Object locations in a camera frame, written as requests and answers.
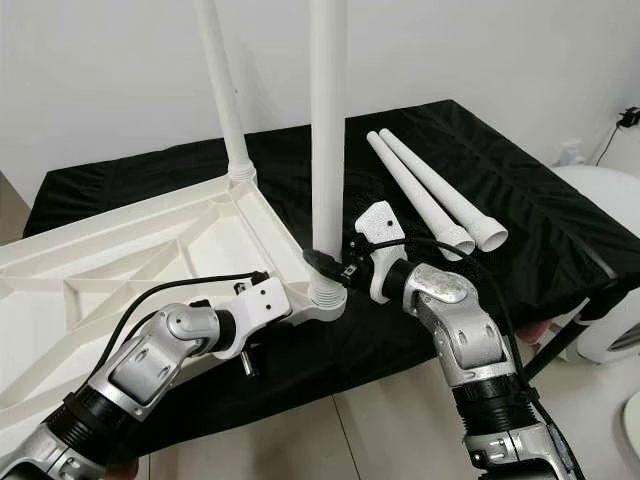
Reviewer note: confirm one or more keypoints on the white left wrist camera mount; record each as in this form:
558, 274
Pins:
265, 300

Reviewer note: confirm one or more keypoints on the white plastic table top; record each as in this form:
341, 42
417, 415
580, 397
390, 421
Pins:
80, 330

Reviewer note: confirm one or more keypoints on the pink stool seat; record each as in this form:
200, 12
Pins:
540, 332

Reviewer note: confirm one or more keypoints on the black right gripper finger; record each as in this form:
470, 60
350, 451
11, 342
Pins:
322, 263

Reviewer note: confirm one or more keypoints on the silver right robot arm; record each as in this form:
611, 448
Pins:
470, 320

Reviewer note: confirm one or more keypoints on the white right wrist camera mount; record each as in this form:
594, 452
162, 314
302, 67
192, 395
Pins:
382, 235

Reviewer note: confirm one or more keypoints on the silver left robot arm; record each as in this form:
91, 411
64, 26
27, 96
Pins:
160, 355

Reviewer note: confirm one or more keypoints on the white plastic floor object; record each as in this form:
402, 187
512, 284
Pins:
610, 220

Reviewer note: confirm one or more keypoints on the black wall plug adapter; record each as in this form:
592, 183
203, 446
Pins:
628, 118

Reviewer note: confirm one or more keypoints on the white plastic table leg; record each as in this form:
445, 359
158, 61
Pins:
415, 185
225, 90
445, 185
328, 130

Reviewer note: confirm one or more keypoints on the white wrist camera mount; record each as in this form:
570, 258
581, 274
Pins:
382, 235
265, 300

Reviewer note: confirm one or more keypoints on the white round flat floor disc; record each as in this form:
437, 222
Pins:
633, 430

